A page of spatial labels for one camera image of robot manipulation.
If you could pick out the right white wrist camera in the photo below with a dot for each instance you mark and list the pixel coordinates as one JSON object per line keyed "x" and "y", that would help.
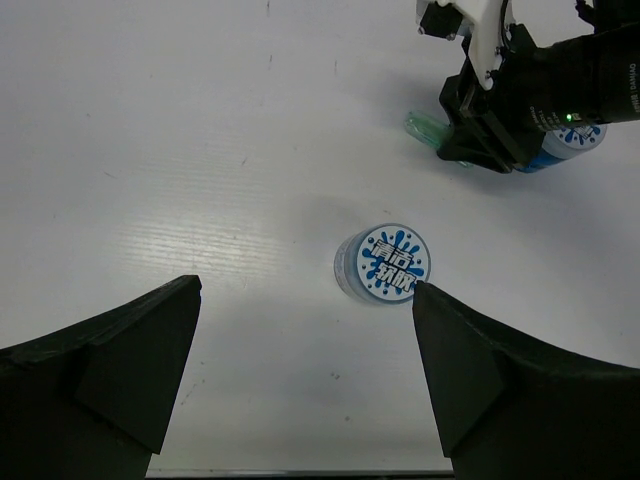
{"x": 465, "y": 30}

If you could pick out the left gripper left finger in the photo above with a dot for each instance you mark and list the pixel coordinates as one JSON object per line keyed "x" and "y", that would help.
{"x": 94, "y": 400}

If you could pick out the blue jar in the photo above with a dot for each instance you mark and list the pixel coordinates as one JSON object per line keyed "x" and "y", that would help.
{"x": 382, "y": 265}
{"x": 570, "y": 145}

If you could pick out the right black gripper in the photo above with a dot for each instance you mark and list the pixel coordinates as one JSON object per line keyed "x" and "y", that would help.
{"x": 538, "y": 94}

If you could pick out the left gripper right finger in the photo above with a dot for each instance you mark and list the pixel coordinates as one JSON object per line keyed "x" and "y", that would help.
{"x": 510, "y": 406}

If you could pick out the green correction tape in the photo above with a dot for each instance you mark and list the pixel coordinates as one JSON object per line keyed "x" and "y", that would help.
{"x": 427, "y": 129}

